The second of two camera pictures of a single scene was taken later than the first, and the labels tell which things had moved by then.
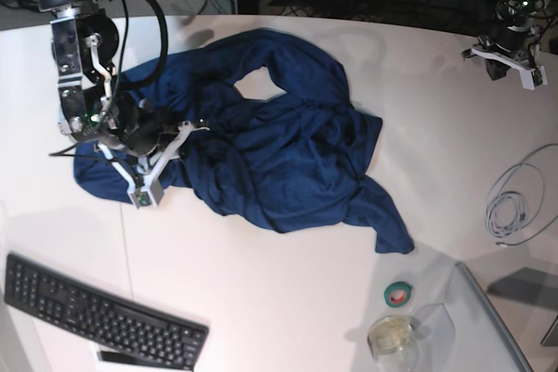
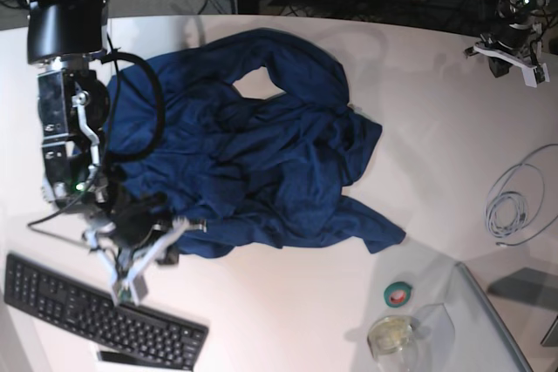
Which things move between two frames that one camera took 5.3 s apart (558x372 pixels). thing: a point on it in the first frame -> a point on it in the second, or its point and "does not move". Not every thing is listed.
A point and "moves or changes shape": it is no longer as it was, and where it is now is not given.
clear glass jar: x=391 y=341 does not move
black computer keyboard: x=53 y=294 does not move
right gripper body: x=510 y=38 does not move
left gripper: x=137 y=126 -> x=134 y=226
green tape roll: x=398 y=294 does not move
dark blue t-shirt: x=288 y=163 moves or changes shape
